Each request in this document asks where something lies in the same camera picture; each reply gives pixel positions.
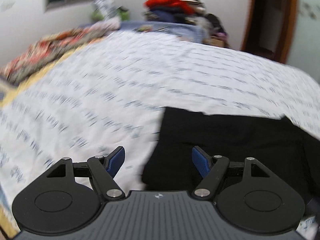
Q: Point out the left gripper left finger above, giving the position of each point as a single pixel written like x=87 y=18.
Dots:
x=69 y=196

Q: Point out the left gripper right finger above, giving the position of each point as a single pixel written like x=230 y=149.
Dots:
x=247 y=194

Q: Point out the black pants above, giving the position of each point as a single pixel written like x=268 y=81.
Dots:
x=288 y=151

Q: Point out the white script-print bedsheet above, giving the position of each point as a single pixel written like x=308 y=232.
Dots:
x=113 y=93

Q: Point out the red floral blanket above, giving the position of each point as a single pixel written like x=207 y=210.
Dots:
x=52 y=47

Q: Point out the frosted glass wardrobe door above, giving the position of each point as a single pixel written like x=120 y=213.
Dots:
x=304 y=52

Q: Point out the cardboard box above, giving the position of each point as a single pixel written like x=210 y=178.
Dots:
x=219 y=41

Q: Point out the blue patterned blanket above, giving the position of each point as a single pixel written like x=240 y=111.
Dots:
x=192 y=32

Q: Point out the green bag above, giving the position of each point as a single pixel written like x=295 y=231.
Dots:
x=123 y=13

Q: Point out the blue floral white pillow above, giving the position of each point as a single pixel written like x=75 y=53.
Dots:
x=104 y=10

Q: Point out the pile of mixed clothes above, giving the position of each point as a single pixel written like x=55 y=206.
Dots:
x=210 y=23

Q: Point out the red garment on pile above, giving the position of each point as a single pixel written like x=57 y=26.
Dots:
x=177 y=6

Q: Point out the wooden door frame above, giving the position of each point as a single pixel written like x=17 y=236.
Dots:
x=270 y=28

